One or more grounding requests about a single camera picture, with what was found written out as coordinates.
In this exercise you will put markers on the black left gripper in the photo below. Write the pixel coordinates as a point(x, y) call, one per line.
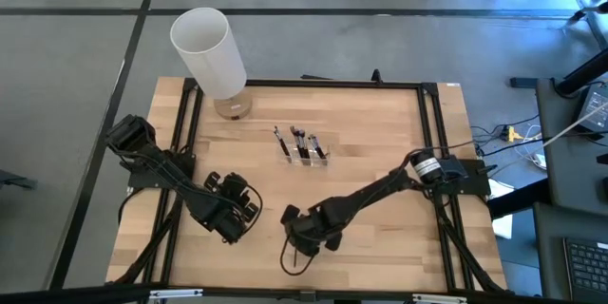
point(249, 210)

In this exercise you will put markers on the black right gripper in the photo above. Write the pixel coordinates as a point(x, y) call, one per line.
point(311, 228)

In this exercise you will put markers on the thin black makeup brush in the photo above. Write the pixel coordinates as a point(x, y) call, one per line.
point(295, 260)
point(322, 150)
point(281, 142)
point(315, 148)

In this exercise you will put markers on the short thick black makeup brush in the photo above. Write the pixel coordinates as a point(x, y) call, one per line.
point(298, 145)

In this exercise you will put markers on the black fan makeup brush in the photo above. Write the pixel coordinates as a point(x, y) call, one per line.
point(304, 148)

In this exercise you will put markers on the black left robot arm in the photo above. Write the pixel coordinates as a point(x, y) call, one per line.
point(157, 161)

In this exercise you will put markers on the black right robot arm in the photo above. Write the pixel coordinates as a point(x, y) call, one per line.
point(370, 190)

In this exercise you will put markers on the clear acrylic brush organizer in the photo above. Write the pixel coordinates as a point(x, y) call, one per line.
point(309, 164)

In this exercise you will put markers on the flat black bar piece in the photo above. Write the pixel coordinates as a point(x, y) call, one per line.
point(316, 77)

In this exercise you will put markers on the table lamp white cylindrical shade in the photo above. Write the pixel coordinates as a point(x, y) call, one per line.
point(209, 57)

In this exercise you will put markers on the white paper sheet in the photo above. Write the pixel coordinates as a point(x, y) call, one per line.
point(503, 228)

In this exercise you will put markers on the white table label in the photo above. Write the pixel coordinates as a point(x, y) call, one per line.
point(453, 85)

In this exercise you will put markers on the black table leg beam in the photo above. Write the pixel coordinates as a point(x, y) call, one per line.
point(518, 199)

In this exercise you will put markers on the dark floor object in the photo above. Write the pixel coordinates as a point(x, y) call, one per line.
point(14, 180)

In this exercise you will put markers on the yellow plug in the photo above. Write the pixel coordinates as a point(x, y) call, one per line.
point(511, 133)

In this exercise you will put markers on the dark desk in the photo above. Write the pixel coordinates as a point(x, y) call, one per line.
point(546, 256)

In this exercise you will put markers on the black pole foot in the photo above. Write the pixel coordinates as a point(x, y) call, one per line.
point(525, 82)

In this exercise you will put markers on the black keyboard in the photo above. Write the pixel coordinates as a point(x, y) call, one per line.
point(589, 266)

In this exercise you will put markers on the grey desk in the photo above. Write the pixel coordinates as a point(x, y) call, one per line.
point(584, 161)

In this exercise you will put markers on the thick black pole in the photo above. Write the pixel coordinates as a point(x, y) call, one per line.
point(582, 75)

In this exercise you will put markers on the black stand leg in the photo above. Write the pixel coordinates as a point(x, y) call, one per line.
point(594, 9)

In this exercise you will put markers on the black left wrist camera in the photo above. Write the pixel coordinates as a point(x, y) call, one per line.
point(235, 186)

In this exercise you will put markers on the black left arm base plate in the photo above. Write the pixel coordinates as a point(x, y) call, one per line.
point(142, 181)

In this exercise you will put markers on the silver metal bracket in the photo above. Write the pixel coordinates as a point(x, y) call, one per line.
point(176, 293)
point(439, 299)

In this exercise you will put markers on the black camera gantry bar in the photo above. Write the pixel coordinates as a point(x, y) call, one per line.
point(95, 295)

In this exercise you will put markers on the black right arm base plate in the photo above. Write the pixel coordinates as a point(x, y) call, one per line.
point(475, 186)

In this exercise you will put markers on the small black camera post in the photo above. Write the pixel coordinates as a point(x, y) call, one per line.
point(376, 77)

